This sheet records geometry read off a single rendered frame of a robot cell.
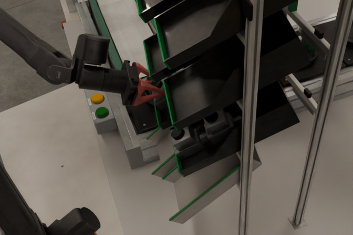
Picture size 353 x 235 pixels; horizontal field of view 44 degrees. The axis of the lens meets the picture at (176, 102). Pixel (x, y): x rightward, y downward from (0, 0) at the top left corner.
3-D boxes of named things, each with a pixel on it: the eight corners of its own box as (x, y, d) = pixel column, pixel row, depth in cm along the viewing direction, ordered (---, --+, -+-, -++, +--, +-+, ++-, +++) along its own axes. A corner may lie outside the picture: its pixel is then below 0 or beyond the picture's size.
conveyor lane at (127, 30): (145, 152, 144) (141, 132, 137) (93, 18, 201) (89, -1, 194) (224, 126, 149) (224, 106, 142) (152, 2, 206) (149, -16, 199)
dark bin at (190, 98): (177, 131, 86) (158, 111, 81) (167, 86, 95) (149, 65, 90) (311, 63, 79) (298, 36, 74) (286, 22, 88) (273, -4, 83)
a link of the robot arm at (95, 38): (58, 73, 107) (45, 78, 99) (65, 27, 104) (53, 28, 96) (105, 84, 107) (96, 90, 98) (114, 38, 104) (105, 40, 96)
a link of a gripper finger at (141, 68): (163, 65, 110) (127, 60, 106) (168, 84, 105) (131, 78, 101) (154, 85, 114) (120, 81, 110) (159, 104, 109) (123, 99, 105)
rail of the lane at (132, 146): (131, 169, 140) (125, 148, 132) (80, 22, 200) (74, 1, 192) (147, 164, 141) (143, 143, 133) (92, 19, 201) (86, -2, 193)
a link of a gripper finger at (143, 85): (164, 70, 108) (128, 64, 105) (170, 89, 103) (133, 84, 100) (156, 91, 113) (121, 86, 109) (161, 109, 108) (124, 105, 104)
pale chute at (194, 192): (182, 224, 111) (168, 221, 109) (174, 182, 120) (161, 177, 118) (262, 164, 98) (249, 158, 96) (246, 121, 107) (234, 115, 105)
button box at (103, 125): (97, 135, 146) (93, 123, 141) (85, 95, 160) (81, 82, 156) (117, 129, 147) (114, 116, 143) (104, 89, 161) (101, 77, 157)
